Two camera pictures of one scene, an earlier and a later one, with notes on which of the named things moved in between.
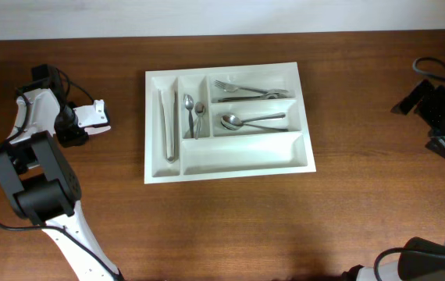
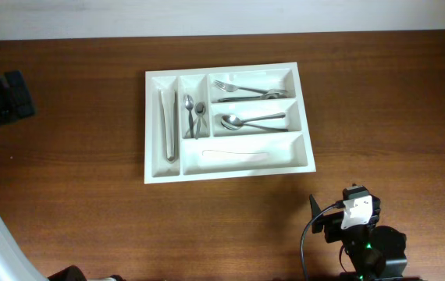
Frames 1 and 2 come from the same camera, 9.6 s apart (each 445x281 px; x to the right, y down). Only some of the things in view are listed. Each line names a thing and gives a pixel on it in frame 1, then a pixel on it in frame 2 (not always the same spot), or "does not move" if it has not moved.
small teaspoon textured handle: x=200 y=110 does not move
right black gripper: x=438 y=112 -> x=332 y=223
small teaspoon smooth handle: x=189 y=103 does not move
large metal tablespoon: x=233 y=121 does not move
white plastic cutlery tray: x=225 y=122 does not move
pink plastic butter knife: x=94 y=130 -> x=211 y=154
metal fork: x=273 y=95 does not move
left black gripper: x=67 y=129 -> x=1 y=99
